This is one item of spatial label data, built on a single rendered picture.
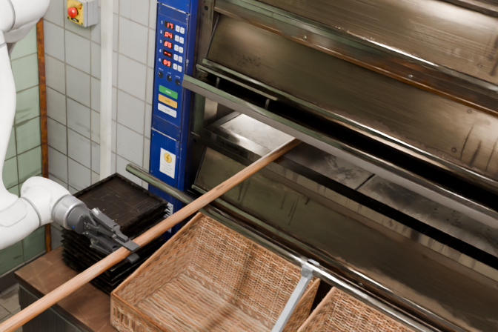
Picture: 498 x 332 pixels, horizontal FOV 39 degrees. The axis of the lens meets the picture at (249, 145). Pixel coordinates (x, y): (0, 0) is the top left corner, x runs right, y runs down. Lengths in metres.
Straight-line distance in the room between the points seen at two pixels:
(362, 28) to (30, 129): 1.73
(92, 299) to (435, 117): 1.42
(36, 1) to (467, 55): 1.20
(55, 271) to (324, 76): 1.31
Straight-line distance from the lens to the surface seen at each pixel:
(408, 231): 2.25
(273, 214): 2.51
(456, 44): 1.97
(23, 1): 2.09
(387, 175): 2.02
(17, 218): 2.05
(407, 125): 2.10
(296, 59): 2.25
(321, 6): 2.13
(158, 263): 2.64
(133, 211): 2.64
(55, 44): 3.05
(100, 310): 2.67
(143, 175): 2.30
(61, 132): 3.22
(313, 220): 2.44
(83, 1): 2.74
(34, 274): 2.83
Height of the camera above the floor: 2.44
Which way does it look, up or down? 30 degrees down
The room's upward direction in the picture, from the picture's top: 7 degrees clockwise
